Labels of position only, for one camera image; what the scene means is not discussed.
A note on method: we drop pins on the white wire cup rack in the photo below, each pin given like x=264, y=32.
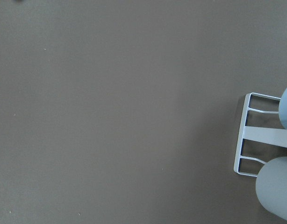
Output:
x=271, y=136

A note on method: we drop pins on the grey cup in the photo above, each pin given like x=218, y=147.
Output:
x=271, y=187

